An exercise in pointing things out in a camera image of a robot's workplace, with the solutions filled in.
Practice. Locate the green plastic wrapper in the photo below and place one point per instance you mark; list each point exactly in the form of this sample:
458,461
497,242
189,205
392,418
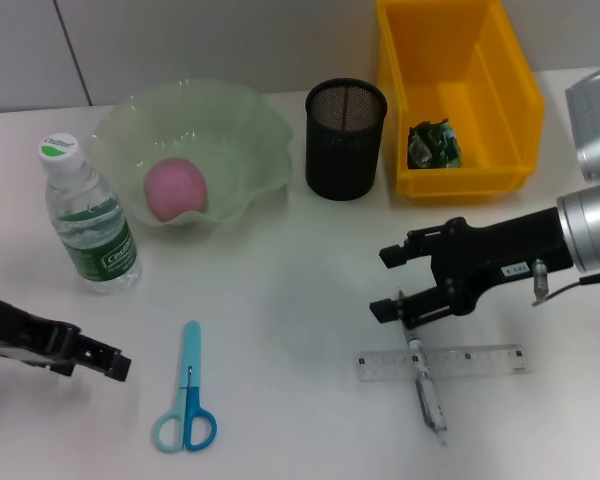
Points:
435,145

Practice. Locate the blue scissors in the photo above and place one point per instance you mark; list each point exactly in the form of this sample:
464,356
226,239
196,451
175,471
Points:
192,360

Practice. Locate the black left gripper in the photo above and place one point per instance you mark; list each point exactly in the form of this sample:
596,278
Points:
20,325

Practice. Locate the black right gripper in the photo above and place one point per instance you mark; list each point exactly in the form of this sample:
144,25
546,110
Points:
500,250

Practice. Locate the transparent plastic ruler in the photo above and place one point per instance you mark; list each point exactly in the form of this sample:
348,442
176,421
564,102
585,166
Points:
480,360

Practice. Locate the green wavy glass fruit plate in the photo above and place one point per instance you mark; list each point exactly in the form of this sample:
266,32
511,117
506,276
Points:
220,140

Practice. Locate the clear green-label water bottle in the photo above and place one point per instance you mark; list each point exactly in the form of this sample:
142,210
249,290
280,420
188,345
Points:
95,235

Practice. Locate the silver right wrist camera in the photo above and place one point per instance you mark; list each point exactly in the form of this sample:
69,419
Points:
597,120

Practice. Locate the yellow plastic bin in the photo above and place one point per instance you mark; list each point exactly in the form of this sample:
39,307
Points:
460,75

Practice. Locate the grey clear pen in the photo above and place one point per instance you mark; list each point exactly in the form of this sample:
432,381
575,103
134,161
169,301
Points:
430,400

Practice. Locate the black mesh pen holder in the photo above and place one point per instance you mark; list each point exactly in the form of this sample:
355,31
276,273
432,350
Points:
342,145

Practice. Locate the pink peach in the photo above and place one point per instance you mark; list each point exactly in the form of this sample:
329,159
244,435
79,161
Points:
176,189

